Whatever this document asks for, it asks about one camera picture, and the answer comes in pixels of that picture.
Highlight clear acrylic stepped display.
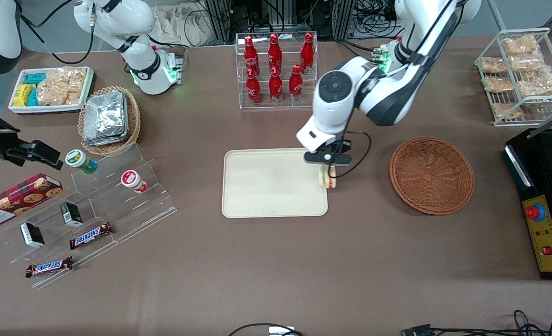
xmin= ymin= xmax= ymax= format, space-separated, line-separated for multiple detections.
xmin=0 ymin=142 xmax=179 ymax=289

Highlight small black box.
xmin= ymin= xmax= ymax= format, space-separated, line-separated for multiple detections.
xmin=60 ymin=201 xmax=84 ymax=228
xmin=20 ymin=222 xmax=46 ymax=249

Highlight black base power cables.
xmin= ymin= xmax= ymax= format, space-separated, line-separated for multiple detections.
xmin=335 ymin=39 xmax=380 ymax=64

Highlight clear bag of snacks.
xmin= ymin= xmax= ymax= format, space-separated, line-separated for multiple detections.
xmin=481 ymin=56 xmax=508 ymax=75
xmin=483 ymin=76 xmax=515 ymax=93
xmin=509 ymin=55 xmax=545 ymax=73
xmin=517 ymin=69 xmax=552 ymax=98
xmin=491 ymin=102 xmax=524 ymax=120
xmin=503 ymin=36 xmax=538 ymax=56

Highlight clear bag of crackers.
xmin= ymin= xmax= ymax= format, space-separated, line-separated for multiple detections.
xmin=36 ymin=66 xmax=88 ymax=106

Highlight beige cloth bag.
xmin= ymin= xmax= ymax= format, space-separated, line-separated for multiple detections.
xmin=156 ymin=3 xmax=211 ymax=48

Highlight black tangled floor cables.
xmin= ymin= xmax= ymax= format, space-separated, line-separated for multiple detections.
xmin=432 ymin=309 xmax=552 ymax=336

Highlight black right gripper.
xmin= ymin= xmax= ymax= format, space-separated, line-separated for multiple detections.
xmin=0 ymin=101 xmax=64 ymax=170

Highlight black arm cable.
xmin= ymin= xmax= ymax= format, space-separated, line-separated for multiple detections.
xmin=18 ymin=0 xmax=95 ymax=65
xmin=334 ymin=0 xmax=465 ymax=180

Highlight white wire rack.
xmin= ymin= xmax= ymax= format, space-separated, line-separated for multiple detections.
xmin=474 ymin=28 xmax=552 ymax=128

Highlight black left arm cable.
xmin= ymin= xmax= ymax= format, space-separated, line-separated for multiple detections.
xmin=334 ymin=0 xmax=465 ymax=180

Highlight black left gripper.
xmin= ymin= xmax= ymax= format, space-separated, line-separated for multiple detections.
xmin=303 ymin=140 xmax=353 ymax=181

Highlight black connector plug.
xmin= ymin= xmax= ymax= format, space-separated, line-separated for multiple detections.
xmin=401 ymin=324 xmax=436 ymax=336

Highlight white rectangular snack tray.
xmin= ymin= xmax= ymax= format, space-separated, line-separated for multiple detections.
xmin=8 ymin=66 xmax=95 ymax=115

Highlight green lid cup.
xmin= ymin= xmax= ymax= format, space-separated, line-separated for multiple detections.
xmin=65 ymin=149 xmax=98 ymax=175

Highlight yellow snack packet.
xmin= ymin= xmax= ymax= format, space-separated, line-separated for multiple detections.
xmin=13 ymin=84 xmax=36 ymax=107

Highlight round brown wicker basket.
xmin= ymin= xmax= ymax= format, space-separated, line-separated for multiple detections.
xmin=389 ymin=136 xmax=475 ymax=216

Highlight triangle sandwich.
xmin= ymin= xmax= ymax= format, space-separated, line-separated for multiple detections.
xmin=319 ymin=165 xmax=338 ymax=189

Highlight beige plastic serving tray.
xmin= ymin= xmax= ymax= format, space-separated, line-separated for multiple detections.
xmin=222 ymin=147 xmax=329 ymax=218

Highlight red tartan cookie box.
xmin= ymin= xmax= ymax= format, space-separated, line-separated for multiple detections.
xmin=0 ymin=173 xmax=64 ymax=231

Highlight red lid cup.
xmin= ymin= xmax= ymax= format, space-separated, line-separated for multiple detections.
xmin=120 ymin=169 xmax=149 ymax=194

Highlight black cable with white plug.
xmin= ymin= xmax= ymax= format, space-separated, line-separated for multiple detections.
xmin=228 ymin=322 xmax=305 ymax=336

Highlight tan wicker basket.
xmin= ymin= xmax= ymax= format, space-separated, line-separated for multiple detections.
xmin=77 ymin=85 xmax=141 ymax=156

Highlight black equipment rack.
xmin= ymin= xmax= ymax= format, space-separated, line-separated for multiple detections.
xmin=203 ymin=0 xmax=356 ymax=41

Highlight silver foil packs stack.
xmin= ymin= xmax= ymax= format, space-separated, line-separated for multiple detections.
xmin=82 ymin=91 xmax=130 ymax=147

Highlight black control box yellow panel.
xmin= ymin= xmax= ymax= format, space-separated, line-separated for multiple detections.
xmin=503 ymin=128 xmax=552 ymax=281

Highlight grey metal strut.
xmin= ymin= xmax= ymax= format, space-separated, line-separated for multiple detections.
xmin=487 ymin=0 xmax=508 ymax=32

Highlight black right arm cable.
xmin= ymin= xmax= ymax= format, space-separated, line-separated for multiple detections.
xmin=18 ymin=0 xmax=95 ymax=65

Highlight brown Snickers bar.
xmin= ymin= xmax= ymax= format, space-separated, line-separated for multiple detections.
xmin=25 ymin=255 xmax=74 ymax=279
xmin=69 ymin=222 xmax=114 ymax=251

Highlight red cola bottle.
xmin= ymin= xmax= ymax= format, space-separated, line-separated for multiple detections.
xmin=269 ymin=66 xmax=284 ymax=104
xmin=244 ymin=36 xmax=260 ymax=78
xmin=246 ymin=69 xmax=262 ymax=105
xmin=300 ymin=32 xmax=315 ymax=75
xmin=267 ymin=33 xmax=283 ymax=75
xmin=288 ymin=64 xmax=304 ymax=103

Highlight clear acrylic bottle rack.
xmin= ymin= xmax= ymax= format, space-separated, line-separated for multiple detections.
xmin=235 ymin=31 xmax=318 ymax=110

